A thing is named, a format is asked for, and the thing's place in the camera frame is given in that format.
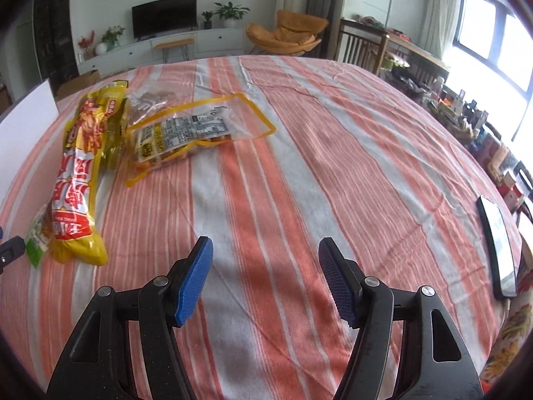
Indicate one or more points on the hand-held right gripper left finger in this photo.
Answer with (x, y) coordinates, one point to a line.
(193, 283)

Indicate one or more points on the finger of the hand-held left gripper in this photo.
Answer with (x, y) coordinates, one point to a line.
(10, 252)

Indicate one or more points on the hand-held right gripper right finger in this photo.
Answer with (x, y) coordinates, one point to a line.
(338, 283)

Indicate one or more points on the green snack packet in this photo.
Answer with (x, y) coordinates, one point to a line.
(35, 246)

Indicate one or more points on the large yellow red snack bag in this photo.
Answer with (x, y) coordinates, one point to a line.
(79, 191)

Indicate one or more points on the clear yellow-bordered snack bag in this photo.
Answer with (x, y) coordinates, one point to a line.
(187, 129)

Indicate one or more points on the clear bag of brown snacks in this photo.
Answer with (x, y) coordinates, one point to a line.
(145, 100)

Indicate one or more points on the white board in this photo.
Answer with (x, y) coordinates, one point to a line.
(25, 133)

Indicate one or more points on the orange grey striped tablecloth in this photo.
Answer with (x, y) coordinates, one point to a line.
(291, 166)

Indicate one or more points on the black smartphone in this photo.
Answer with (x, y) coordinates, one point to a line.
(497, 246)

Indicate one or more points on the cardboard box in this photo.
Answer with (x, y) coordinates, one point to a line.
(77, 85)

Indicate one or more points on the floral seat cushion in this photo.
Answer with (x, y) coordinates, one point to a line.
(508, 341)

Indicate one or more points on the pile of cluttered small goods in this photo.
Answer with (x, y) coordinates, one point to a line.
(474, 129)

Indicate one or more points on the red flower arrangement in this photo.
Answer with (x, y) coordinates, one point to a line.
(86, 43)

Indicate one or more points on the round white vase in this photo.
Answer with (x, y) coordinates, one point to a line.
(101, 48)

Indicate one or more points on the dark tall cabinet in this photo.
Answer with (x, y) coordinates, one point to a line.
(54, 29)

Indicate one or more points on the leafy plant in vase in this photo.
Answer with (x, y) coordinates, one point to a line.
(112, 35)

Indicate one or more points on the wooden stool with metal legs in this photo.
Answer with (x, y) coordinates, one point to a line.
(173, 43)

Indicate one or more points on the white tv cabinet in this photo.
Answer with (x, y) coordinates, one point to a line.
(216, 43)

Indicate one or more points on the orange lounge chair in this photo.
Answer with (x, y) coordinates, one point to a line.
(287, 33)

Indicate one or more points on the small potted plant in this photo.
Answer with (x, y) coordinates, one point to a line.
(207, 18)

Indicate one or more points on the black television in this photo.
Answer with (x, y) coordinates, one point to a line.
(164, 16)

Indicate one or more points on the large potted green plant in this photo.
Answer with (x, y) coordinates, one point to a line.
(230, 12)

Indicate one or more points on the white sheer curtain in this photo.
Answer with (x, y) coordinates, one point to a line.
(439, 12)

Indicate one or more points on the window with dark frame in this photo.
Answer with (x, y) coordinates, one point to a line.
(499, 50)

